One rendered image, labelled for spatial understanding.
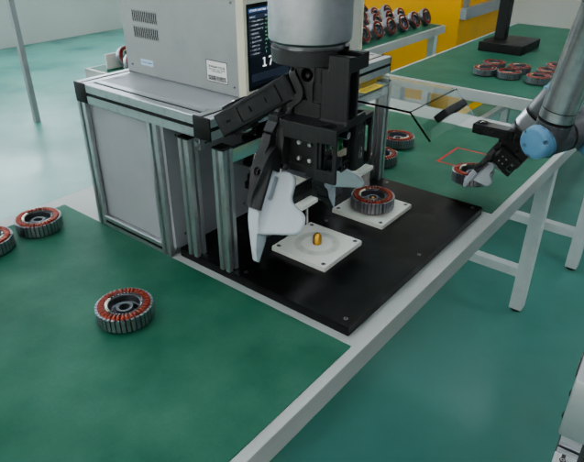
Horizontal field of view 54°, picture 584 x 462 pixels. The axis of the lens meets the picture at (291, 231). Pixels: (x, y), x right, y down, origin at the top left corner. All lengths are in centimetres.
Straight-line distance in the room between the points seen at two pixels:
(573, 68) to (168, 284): 95
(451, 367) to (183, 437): 143
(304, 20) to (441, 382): 178
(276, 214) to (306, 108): 10
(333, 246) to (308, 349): 33
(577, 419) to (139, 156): 99
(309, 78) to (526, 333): 203
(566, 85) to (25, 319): 119
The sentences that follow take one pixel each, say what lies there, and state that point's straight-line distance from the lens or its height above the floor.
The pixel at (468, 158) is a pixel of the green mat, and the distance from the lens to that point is 197.
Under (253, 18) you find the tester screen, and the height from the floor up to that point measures 127.
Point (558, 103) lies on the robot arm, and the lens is 134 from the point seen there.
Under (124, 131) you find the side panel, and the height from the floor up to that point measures 102.
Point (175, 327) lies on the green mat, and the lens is 115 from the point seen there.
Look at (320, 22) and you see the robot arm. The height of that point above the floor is 138.
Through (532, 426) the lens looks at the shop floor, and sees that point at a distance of 210.
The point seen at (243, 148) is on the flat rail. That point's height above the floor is 103.
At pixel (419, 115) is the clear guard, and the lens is 135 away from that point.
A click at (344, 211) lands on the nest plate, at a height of 78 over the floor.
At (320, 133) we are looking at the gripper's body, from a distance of 51.
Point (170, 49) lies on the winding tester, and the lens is 136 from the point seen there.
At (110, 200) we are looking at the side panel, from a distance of 151.
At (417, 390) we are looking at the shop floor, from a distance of 211.
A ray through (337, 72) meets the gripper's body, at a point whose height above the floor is 134.
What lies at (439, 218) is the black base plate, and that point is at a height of 77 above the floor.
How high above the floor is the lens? 146
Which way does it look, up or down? 29 degrees down
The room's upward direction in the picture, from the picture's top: straight up
